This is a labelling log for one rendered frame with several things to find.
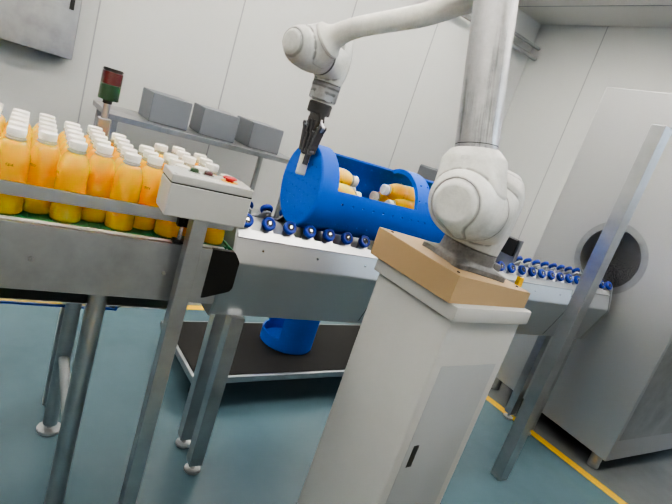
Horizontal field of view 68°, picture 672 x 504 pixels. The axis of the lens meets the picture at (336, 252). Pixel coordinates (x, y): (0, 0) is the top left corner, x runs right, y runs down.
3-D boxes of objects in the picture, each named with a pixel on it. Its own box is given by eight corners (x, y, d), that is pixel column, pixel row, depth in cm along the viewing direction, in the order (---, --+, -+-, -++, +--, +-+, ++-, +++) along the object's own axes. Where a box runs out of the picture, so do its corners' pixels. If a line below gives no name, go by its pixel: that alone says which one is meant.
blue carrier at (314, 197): (485, 269, 206) (513, 205, 199) (304, 238, 158) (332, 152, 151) (441, 243, 229) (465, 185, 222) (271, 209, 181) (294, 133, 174)
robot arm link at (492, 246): (503, 257, 140) (540, 185, 136) (490, 258, 124) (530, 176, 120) (453, 233, 147) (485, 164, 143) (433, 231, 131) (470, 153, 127)
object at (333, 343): (425, 387, 302) (433, 366, 298) (185, 408, 211) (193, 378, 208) (374, 344, 341) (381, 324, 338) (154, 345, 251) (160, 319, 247)
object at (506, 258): (511, 272, 230) (524, 241, 226) (505, 271, 228) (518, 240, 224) (495, 264, 238) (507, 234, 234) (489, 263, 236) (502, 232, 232)
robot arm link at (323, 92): (321, 80, 149) (315, 100, 151) (345, 90, 154) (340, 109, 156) (308, 78, 157) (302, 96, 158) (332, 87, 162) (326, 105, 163)
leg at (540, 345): (514, 420, 298) (556, 327, 283) (507, 420, 295) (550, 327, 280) (506, 414, 303) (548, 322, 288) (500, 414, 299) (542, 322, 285)
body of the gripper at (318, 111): (305, 96, 158) (297, 125, 160) (317, 100, 151) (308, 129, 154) (325, 103, 162) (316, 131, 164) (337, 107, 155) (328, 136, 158)
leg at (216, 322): (192, 448, 190) (234, 301, 175) (177, 449, 187) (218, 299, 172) (188, 438, 195) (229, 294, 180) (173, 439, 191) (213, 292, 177)
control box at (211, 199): (244, 228, 125) (254, 189, 122) (163, 215, 114) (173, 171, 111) (231, 216, 133) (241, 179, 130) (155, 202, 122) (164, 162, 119)
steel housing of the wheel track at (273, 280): (592, 345, 272) (619, 288, 264) (213, 325, 153) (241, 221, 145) (549, 320, 295) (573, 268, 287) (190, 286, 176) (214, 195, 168)
